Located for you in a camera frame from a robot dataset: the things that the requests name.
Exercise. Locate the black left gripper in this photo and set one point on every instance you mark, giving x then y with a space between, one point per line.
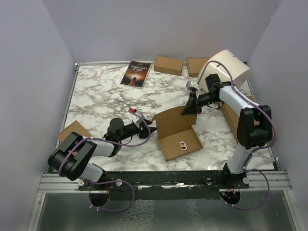
143 134

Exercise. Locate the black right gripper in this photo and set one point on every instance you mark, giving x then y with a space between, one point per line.
191 107

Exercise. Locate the small cartoon figure eraser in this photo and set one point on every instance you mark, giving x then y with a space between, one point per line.
183 146

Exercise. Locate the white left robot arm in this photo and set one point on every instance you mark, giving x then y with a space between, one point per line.
72 157

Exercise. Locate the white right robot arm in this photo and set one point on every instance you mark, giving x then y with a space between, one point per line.
235 169

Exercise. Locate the Three Days To See book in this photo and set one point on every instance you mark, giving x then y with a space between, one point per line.
136 74

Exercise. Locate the white cylindrical drum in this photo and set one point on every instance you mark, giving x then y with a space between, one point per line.
239 71

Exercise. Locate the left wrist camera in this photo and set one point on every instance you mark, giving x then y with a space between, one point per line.
136 116

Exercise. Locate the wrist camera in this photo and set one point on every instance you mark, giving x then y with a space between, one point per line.
136 116
192 86

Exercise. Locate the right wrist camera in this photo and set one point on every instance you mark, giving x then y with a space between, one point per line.
192 86

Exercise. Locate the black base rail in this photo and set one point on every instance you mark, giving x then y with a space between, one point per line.
160 185

